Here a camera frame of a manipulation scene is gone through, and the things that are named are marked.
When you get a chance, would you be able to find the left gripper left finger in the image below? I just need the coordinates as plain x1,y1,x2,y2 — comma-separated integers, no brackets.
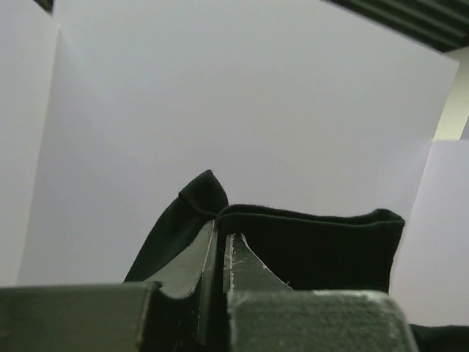
1,221,218,352

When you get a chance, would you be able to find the black t shirt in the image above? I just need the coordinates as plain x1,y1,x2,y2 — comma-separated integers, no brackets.
126,170,468,351

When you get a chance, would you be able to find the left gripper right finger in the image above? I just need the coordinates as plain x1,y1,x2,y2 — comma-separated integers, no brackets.
224,235,418,352

